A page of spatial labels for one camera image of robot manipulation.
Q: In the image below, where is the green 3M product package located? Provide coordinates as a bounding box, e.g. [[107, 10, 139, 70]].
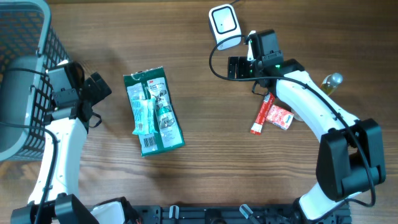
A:
[[123, 67, 185, 157]]

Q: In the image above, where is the right camera cable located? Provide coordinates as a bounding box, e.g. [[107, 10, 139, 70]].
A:
[[208, 34, 377, 208]]

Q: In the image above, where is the camera cable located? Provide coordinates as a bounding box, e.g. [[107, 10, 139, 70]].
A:
[[208, 34, 377, 208], [0, 68, 60, 224]]

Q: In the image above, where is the red stick sachet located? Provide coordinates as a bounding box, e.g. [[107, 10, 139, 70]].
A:
[[250, 93, 275, 135]]

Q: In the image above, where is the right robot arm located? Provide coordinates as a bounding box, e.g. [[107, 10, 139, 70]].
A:
[[225, 30, 386, 223]]

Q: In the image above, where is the small yellow oil bottle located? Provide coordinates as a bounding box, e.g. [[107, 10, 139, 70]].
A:
[[320, 73, 343, 95]]

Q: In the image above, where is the left camera cable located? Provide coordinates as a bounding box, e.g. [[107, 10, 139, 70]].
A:
[[0, 68, 60, 224]]

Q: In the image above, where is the teal wrapped packet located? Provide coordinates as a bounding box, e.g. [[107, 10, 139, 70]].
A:
[[130, 98, 157, 135]]

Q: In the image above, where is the grey plastic shopping basket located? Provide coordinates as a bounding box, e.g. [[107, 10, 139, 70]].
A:
[[1, 0, 70, 161]]

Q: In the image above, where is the orange small carton box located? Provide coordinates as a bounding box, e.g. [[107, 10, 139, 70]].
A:
[[266, 105, 294, 130]]

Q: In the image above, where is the white barcode scanner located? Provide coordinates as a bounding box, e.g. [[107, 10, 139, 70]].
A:
[[208, 4, 242, 50]]

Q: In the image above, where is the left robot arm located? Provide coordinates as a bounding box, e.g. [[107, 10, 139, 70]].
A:
[[11, 62, 111, 223]]

